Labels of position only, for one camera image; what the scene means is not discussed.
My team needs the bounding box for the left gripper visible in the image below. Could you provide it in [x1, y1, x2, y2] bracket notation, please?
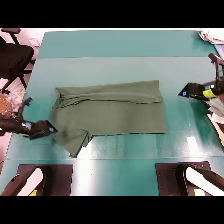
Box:
[28, 119, 59, 141]

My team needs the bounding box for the green T-shirt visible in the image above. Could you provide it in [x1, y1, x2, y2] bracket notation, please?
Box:
[50, 79, 169, 159]

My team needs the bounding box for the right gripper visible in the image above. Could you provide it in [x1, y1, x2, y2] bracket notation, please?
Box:
[177, 82, 208, 100]

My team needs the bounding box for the black office chair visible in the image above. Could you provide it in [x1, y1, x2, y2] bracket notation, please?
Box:
[0, 27, 36, 95]

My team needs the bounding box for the heap of clothes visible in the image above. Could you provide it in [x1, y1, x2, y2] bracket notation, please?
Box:
[199, 29, 224, 46]

